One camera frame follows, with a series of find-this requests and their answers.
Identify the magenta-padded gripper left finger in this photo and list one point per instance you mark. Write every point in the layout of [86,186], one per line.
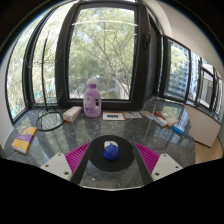
[76,159]

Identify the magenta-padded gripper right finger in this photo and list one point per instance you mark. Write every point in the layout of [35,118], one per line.
[148,159]

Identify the blue and white computer mouse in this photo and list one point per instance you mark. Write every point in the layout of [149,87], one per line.
[111,152]

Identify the black round mouse pad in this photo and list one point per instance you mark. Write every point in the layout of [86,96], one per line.
[100,160]

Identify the flat striped booklet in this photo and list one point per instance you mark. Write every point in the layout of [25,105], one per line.
[151,118]

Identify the small blue box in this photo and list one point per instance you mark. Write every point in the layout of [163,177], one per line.
[178,128]

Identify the small white box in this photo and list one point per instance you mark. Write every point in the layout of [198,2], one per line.
[172,121]

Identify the orange and white carton box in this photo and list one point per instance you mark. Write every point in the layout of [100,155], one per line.
[72,114]

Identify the red book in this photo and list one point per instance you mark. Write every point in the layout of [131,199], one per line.
[163,115]

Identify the pale printed leaflet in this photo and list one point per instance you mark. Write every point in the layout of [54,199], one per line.
[132,115]

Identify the white card with dark print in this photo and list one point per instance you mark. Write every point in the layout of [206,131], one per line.
[113,116]

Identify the yellow and purple book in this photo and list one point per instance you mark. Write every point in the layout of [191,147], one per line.
[24,140]

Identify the purple detergent bottle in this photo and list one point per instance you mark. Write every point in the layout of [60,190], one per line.
[92,103]

